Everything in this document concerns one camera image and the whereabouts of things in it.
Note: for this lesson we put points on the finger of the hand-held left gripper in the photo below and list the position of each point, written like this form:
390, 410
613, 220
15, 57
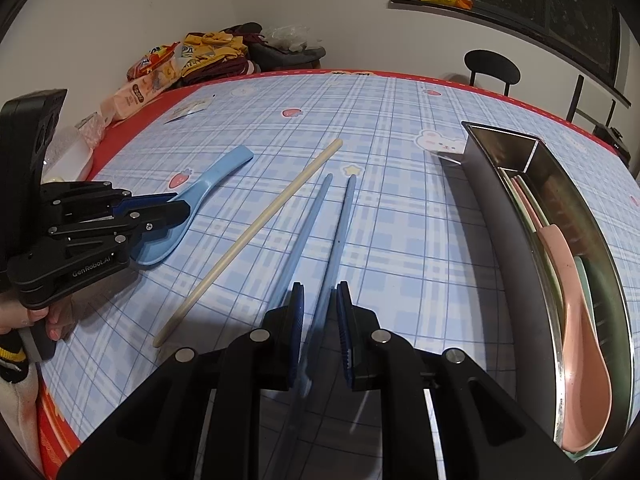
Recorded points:
160, 220
145, 201

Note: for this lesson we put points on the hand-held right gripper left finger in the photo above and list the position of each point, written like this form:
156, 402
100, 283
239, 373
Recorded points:
297, 330

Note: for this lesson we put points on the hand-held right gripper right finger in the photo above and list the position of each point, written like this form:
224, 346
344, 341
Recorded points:
342, 330

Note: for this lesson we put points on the blue spoon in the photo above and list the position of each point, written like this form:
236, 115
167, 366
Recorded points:
210, 180

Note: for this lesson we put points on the blue chopstick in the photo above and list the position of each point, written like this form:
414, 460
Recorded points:
341, 235
310, 230

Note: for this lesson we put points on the stainless steel utensil tray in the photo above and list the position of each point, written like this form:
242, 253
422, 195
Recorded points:
510, 240

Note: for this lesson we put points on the green chopstick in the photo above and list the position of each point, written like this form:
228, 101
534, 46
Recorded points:
515, 187

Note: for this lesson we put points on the pink spoon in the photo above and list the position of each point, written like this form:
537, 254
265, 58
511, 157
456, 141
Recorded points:
585, 385

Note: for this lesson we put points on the person's left forearm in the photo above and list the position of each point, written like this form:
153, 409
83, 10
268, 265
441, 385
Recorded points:
15, 410

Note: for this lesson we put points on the person's left hand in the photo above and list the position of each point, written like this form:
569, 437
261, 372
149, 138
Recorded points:
10, 315

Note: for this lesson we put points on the bubble wrap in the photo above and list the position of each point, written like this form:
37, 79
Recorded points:
90, 130

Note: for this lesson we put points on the blue plaid red-edged tablecloth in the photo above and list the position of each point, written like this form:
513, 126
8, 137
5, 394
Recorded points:
400, 260

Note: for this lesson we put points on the beige chopstick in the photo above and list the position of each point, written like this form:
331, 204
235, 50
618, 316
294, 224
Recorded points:
250, 240

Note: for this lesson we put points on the small white wrapper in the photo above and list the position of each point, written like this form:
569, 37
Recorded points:
190, 109

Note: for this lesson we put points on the pink packet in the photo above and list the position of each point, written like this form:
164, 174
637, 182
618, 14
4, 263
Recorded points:
132, 99

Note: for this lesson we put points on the orange snack bag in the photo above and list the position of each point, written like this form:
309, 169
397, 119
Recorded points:
147, 62

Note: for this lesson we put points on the yellow maroon clothes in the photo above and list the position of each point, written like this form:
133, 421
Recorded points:
210, 55

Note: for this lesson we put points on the dark clothes pile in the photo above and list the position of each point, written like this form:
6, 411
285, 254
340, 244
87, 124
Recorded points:
290, 59

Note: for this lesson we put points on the clear plastic bag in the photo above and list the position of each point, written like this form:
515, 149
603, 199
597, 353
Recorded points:
290, 37

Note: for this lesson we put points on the green spoon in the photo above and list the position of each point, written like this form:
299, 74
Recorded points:
584, 280

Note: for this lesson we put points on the black round-back chair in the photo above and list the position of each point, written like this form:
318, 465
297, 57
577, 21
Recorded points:
490, 62

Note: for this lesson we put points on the black appliance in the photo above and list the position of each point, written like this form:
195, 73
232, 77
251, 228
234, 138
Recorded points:
612, 140

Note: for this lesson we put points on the black windowsill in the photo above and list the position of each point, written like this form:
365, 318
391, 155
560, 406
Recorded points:
525, 24

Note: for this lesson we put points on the black chair frame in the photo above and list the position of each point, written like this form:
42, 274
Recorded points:
577, 95

